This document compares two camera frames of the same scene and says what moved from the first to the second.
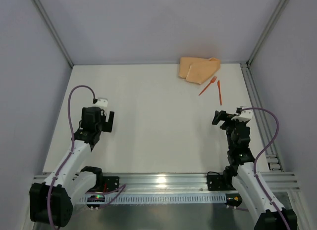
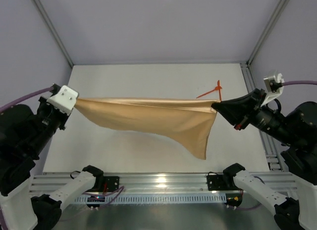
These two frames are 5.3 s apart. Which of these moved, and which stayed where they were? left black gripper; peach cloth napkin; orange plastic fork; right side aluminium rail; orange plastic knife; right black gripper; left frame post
Moved: right black gripper; orange plastic fork; left black gripper; peach cloth napkin
Stayed: left frame post; right side aluminium rail; orange plastic knife
